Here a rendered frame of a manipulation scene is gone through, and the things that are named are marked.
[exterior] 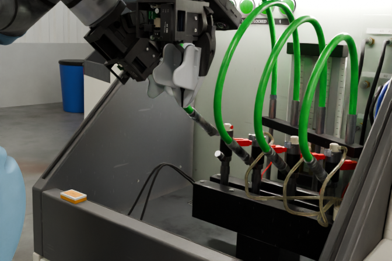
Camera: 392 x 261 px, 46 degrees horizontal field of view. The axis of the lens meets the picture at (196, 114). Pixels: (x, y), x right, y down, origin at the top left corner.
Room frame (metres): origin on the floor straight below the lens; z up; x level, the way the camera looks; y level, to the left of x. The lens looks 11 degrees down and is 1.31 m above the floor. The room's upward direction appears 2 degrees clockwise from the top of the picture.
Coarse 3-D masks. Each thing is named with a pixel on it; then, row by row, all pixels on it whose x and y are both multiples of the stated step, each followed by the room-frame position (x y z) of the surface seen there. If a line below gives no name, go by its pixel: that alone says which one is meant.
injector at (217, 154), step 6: (228, 132) 0.96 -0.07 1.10; (222, 144) 0.96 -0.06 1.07; (222, 150) 0.96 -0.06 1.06; (228, 150) 0.96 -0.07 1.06; (216, 156) 0.94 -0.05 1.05; (222, 156) 0.95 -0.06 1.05; (228, 156) 0.96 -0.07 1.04; (222, 162) 0.96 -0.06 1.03; (228, 162) 0.96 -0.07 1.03; (222, 168) 0.96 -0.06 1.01; (228, 168) 0.96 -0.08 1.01; (222, 174) 0.96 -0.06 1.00; (228, 174) 0.97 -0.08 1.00; (222, 180) 0.96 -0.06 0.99; (228, 180) 0.97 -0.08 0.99
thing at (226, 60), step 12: (276, 0) 0.94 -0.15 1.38; (252, 12) 0.88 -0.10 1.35; (288, 12) 0.98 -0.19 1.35; (240, 36) 0.84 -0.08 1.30; (228, 48) 0.82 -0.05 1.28; (228, 60) 0.81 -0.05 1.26; (216, 84) 0.80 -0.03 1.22; (216, 96) 0.79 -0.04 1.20; (216, 108) 0.79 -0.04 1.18; (216, 120) 0.80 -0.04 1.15; (228, 144) 0.83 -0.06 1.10; (240, 156) 0.86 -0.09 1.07
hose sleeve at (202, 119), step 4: (192, 112) 0.87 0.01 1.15; (196, 112) 0.87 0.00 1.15; (192, 116) 0.87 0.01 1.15; (196, 116) 0.87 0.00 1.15; (200, 116) 0.88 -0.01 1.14; (196, 120) 0.88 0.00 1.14; (200, 120) 0.88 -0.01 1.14; (204, 120) 0.89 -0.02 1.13; (200, 124) 0.89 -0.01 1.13; (204, 124) 0.90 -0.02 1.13; (208, 124) 0.90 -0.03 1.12; (204, 128) 0.90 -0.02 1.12; (208, 128) 0.91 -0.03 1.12; (212, 128) 0.92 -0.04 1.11
